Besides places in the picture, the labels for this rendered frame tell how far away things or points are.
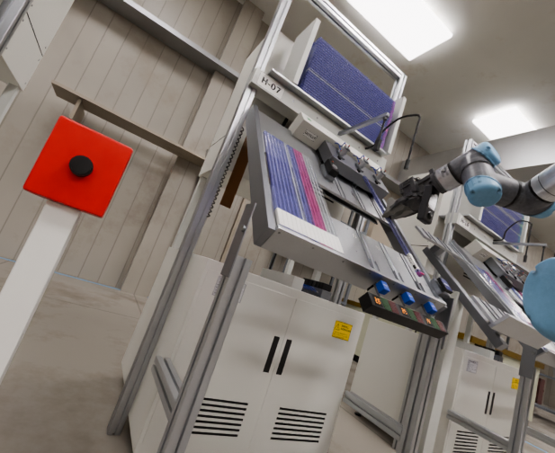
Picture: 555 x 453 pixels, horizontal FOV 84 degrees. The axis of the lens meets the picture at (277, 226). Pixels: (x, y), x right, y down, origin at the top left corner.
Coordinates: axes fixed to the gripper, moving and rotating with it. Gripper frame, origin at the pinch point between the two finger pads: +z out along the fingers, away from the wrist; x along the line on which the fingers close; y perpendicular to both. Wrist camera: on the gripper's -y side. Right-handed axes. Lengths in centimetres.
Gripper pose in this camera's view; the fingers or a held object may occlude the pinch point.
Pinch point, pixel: (388, 217)
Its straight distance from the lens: 112.7
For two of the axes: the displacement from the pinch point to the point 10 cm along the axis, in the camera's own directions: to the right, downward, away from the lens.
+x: -8.1, -3.7, -4.6
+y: 0.4, -8.1, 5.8
